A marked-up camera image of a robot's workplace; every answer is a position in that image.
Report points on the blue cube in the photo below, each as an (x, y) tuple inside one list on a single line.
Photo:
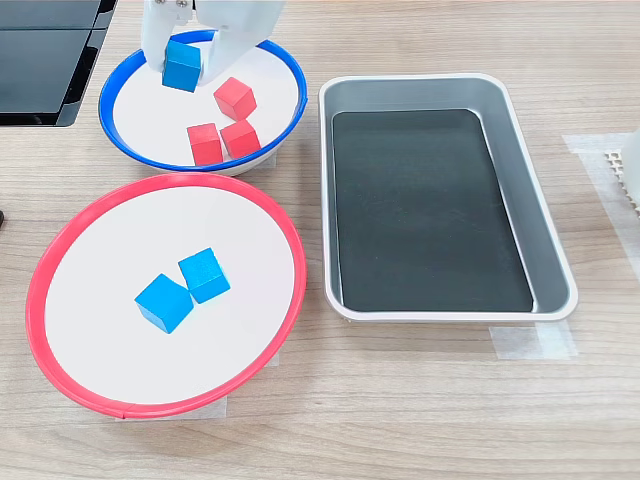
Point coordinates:
[(164, 302), (204, 275), (181, 70)]

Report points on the red cube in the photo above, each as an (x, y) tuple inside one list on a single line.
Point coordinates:
[(235, 97), (205, 145), (240, 140)]

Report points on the blue-rimmed white plate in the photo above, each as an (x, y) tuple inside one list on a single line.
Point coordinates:
[(145, 120)]

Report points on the black glossy device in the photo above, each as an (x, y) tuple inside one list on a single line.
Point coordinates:
[(40, 75)]

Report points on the black tray mat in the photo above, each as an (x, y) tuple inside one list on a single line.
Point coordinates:
[(425, 210)]

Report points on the red-rimmed white plate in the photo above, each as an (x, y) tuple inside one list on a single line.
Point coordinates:
[(100, 350)]

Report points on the steel tray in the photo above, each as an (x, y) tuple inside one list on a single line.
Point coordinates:
[(540, 240)]

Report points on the translucent tape strip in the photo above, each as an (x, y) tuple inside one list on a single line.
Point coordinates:
[(515, 345)]

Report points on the pale perforated base plate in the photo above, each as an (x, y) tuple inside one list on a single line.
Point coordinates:
[(616, 160)]

